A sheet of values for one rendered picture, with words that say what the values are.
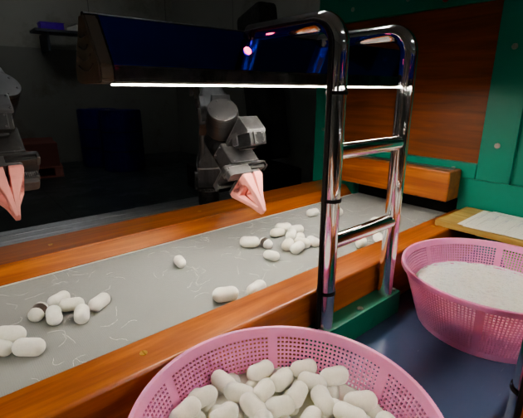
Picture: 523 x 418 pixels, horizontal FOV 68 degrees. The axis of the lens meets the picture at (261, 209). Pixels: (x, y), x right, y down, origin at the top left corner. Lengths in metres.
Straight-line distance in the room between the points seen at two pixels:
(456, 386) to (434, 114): 0.66
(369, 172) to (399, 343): 0.54
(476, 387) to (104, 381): 0.44
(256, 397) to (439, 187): 0.69
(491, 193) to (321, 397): 0.69
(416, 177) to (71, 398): 0.82
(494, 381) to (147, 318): 0.46
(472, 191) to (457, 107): 0.20
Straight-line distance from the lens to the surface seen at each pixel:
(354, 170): 1.09
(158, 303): 0.59
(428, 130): 1.05
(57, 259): 0.76
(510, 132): 0.97
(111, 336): 0.54
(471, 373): 0.62
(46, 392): 0.44
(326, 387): 0.45
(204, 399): 0.43
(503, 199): 0.99
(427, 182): 0.98
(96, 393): 0.43
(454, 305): 0.60
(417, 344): 0.65
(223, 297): 0.57
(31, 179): 0.74
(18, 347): 0.54
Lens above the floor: 1.03
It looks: 17 degrees down
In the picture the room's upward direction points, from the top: straight up
